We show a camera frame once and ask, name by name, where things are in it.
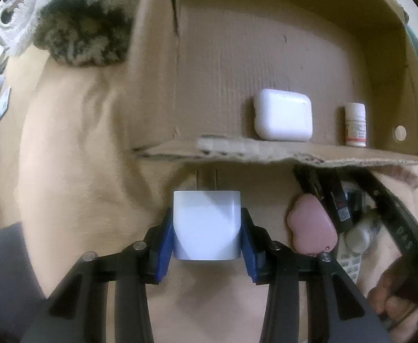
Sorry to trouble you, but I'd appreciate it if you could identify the person's right hand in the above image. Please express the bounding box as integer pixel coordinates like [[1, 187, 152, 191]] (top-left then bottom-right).
[[369, 257, 418, 326]]

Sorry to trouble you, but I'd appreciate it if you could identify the pink cloud-shaped case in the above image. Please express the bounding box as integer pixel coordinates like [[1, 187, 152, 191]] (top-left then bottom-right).
[[285, 194, 338, 258]]

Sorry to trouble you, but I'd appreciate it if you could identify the black curved strap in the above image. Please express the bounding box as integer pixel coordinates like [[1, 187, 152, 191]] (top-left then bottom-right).
[[352, 169, 418, 258]]

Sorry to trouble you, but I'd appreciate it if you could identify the fuzzy spotted blanket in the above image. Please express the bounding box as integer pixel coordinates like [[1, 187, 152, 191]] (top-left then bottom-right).
[[7, 0, 148, 67]]

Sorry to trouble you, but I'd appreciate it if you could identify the white pill bottle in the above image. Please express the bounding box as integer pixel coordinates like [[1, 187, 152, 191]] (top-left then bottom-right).
[[344, 102, 367, 147]]

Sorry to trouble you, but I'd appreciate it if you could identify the white washing machine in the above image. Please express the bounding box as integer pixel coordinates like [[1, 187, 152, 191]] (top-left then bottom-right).
[[0, 0, 21, 41]]

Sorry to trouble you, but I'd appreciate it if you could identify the white earbuds case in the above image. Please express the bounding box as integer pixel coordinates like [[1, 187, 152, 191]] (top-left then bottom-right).
[[253, 89, 314, 141]]

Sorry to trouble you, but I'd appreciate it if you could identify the black flashlight with strap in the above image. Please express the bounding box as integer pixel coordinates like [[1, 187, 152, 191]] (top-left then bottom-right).
[[321, 171, 354, 234]]

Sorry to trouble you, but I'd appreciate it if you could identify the small white bottle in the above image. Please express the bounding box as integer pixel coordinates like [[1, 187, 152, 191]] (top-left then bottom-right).
[[345, 211, 382, 254]]

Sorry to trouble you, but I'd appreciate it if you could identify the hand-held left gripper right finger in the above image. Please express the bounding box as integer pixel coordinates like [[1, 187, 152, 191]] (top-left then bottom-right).
[[241, 207, 370, 343]]

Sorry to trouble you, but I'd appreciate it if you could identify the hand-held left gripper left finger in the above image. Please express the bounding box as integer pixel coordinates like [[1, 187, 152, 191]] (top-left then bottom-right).
[[47, 207, 176, 343]]

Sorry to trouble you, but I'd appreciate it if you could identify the cardboard box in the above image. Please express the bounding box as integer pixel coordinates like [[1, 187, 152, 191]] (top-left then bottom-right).
[[126, 0, 418, 168]]

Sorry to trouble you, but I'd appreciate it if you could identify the grey cloth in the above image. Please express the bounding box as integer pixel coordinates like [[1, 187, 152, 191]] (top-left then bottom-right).
[[0, 222, 48, 343]]

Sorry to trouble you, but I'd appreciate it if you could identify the white charger plug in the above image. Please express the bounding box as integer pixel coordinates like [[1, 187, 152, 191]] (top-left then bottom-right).
[[173, 169, 241, 262]]

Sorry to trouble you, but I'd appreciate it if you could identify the white remote control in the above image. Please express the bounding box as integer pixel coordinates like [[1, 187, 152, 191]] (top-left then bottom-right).
[[338, 243, 366, 283]]

